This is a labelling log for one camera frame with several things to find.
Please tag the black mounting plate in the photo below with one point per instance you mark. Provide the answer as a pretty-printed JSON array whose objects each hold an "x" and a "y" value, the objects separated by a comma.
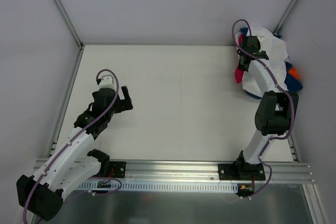
[
  {"x": 115, "y": 169},
  {"x": 245, "y": 171}
]

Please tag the pink t shirt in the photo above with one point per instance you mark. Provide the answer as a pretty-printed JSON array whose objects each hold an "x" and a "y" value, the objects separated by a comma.
[{"x": 238, "y": 75}]

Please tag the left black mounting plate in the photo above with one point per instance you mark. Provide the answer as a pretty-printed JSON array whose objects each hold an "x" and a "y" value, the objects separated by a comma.
[{"x": 115, "y": 169}]

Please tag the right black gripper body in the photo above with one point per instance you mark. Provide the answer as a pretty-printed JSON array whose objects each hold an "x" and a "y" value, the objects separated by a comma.
[{"x": 243, "y": 60}]

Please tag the corner aluminium post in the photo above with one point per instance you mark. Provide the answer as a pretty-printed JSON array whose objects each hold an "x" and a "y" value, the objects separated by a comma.
[
  {"x": 69, "y": 24},
  {"x": 285, "y": 16}
]

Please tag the orange t shirt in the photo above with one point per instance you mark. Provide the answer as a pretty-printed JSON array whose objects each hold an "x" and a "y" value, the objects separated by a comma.
[{"x": 292, "y": 71}]

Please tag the white slotted cable duct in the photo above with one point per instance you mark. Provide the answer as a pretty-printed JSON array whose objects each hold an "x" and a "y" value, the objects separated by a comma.
[{"x": 207, "y": 187}]

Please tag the left corner aluminium post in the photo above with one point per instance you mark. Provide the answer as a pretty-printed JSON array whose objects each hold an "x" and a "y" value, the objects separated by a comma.
[{"x": 69, "y": 24}]

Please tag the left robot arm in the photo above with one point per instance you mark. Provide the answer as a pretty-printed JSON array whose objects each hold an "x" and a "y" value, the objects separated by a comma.
[{"x": 43, "y": 193}]

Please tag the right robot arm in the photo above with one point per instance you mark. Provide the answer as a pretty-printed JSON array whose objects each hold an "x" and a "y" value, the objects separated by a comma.
[{"x": 274, "y": 116}]

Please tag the right corner aluminium post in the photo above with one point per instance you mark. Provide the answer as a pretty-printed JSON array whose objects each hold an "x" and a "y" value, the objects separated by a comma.
[{"x": 285, "y": 16}]

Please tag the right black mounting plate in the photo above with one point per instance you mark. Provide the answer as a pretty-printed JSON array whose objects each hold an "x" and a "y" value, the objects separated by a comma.
[{"x": 245, "y": 171}]

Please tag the blue t shirt pile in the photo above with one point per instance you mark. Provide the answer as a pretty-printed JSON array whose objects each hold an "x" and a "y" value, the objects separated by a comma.
[{"x": 251, "y": 88}]

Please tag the aluminium front rail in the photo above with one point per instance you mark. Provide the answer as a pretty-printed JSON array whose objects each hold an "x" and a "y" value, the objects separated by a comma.
[{"x": 170, "y": 171}]

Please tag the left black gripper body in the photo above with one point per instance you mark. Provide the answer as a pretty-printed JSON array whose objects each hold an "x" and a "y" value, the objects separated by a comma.
[{"x": 121, "y": 104}]

